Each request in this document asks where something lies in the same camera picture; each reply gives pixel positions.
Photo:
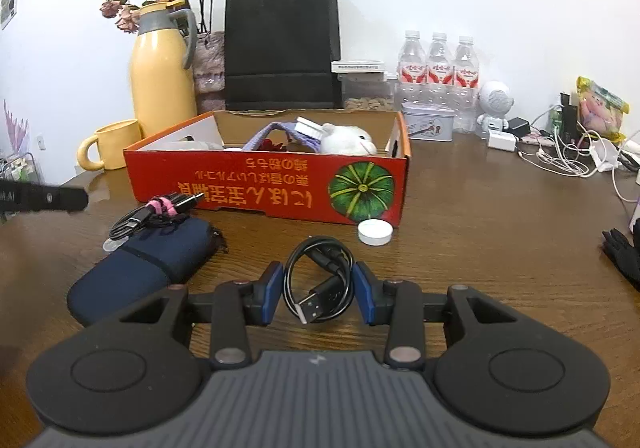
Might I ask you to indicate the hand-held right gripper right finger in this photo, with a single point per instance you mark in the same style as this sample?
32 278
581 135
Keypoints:
361 293

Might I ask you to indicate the small black box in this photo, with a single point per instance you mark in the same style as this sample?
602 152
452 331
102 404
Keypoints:
567 108

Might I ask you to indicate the navy blue zip case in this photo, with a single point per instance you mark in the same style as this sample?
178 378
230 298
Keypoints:
145 258

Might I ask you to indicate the black power adapter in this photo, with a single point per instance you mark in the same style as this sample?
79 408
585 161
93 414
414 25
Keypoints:
519 127

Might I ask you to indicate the pink fuzzy vase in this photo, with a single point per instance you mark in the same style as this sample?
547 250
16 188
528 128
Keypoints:
207 73

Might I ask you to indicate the flat white card box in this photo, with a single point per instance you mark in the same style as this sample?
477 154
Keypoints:
357 65

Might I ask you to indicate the clear water bottle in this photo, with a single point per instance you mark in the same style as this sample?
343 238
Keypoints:
466 78
439 70
411 68

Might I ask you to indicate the silver metal tin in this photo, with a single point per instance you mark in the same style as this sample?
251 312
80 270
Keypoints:
427 123

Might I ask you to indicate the black gloves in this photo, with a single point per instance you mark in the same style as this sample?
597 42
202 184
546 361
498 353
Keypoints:
625 253

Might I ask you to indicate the white bottle cap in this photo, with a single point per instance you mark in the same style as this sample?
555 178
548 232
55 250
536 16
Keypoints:
375 231

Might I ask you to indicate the black paper bag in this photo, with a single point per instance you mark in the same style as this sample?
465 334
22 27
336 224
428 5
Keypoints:
280 38

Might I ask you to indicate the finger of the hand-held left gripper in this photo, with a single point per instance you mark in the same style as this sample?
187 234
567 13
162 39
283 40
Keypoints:
60 198

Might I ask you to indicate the purple fabric pouch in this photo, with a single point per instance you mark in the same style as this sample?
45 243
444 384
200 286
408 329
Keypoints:
307 142

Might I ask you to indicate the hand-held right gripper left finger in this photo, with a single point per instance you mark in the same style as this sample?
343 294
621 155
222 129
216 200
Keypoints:
274 293

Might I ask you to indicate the clear container of seeds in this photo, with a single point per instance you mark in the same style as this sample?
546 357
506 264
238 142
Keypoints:
365 100

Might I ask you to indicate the yellow mug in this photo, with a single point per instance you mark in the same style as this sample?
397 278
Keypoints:
117 145

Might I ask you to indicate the purple feather decoration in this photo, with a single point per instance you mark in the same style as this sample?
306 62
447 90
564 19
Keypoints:
15 128

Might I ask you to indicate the white crumpled cloth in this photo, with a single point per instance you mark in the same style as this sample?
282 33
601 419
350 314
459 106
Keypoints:
210 145

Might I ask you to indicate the small green bottle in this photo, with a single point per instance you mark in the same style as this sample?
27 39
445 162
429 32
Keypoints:
555 120

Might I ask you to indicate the yellow green snack packet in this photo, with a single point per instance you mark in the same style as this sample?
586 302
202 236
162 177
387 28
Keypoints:
600 110

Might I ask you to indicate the white and yellow plush toy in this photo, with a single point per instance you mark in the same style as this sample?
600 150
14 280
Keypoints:
350 138

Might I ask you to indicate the white charger block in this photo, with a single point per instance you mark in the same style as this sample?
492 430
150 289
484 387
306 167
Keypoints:
501 141

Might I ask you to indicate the yellow thermos jug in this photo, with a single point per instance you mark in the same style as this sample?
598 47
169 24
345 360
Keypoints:
160 78

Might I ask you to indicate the red artificial flower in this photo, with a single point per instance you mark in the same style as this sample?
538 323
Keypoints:
270 144

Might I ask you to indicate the white wall socket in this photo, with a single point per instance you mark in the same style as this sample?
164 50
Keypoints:
42 142

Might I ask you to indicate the white robot speaker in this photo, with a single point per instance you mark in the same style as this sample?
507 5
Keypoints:
495 98

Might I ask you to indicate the red cardboard box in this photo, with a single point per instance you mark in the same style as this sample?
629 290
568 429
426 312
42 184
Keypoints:
225 178

